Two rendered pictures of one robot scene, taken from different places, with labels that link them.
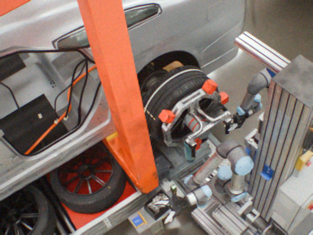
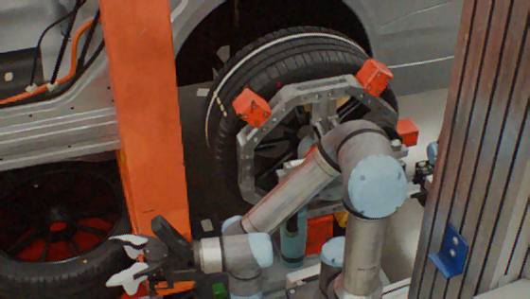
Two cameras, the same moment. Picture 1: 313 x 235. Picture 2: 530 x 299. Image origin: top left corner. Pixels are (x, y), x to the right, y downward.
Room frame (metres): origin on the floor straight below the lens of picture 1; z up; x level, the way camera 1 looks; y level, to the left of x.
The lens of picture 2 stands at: (0.01, -0.42, 2.36)
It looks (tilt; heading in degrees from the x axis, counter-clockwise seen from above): 39 degrees down; 11
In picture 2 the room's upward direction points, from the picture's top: straight up
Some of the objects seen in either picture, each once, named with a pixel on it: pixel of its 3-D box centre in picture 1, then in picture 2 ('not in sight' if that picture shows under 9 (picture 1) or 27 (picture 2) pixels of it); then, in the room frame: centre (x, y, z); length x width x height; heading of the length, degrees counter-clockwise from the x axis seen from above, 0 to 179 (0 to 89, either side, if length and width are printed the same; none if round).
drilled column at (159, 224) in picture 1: (155, 222); not in sight; (1.30, 0.18, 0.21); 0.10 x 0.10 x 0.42; 28
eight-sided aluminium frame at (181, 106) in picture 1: (192, 118); (317, 152); (1.88, -0.25, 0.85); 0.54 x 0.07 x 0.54; 118
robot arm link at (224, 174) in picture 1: (226, 175); (344, 266); (1.27, -0.39, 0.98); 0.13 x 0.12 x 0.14; 19
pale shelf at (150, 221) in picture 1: (155, 211); not in sight; (1.32, 0.16, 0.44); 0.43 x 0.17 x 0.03; 118
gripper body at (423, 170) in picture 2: (240, 117); (432, 175); (1.82, -0.63, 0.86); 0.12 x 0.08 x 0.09; 118
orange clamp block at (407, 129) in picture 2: (222, 98); (402, 133); (2.03, -0.53, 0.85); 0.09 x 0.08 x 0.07; 118
